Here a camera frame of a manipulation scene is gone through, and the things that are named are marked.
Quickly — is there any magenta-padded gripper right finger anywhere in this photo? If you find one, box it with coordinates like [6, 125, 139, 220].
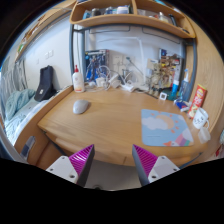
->
[131, 143, 181, 187]

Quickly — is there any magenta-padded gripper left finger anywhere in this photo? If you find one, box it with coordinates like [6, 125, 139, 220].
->
[45, 143, 96, 188]

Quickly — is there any grey computer mouse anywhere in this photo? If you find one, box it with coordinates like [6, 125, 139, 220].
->
[72, 99, 91, 115]

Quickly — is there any pastel cloud print mouse pad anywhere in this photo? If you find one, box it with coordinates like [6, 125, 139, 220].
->
[140, 108, 195, 148]

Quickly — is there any clear plastic cup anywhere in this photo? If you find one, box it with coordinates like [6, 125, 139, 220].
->
[197, 126, 212, 145]

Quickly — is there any white mug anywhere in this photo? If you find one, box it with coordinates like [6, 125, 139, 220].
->
[192, 107, 211, 130]

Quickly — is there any white power strip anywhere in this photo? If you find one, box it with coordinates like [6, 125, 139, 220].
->
[119, 83, 136, 93]

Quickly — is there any bed with checked sheet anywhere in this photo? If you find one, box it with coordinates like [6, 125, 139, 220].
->
[1, 88, 51, 146]

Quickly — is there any white blue tube bottle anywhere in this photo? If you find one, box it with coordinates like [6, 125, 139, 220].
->
[171, 79, 180, 96]

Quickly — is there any white red-capped pump bottle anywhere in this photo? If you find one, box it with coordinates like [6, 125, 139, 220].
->
[71, 64, 86, 94]

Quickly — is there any red chips can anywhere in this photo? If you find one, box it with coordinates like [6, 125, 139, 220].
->
[186, 83, 208, 120]

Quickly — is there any clear blue pump bottle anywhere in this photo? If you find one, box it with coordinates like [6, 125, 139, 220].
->
[179, 68, 192, 103]

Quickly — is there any black bag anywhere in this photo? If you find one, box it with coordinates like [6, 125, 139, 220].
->
[33, 65, 57, 103]

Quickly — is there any colourful printed box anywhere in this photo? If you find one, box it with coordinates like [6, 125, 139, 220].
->
[158, 49, 183, 91]

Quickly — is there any blue robot model kit box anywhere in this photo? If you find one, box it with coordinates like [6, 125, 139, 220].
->
[84, 49, 110, 83]

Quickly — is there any wooden shelf with books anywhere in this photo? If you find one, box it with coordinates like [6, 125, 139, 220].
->
[13, 0, 78, 63]

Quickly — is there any white wall socket plate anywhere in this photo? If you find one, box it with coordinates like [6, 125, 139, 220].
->
[112, 54, 124, 67]

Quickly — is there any wooden wall shelf unit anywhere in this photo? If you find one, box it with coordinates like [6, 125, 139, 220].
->
[69, 0, 197, 40]

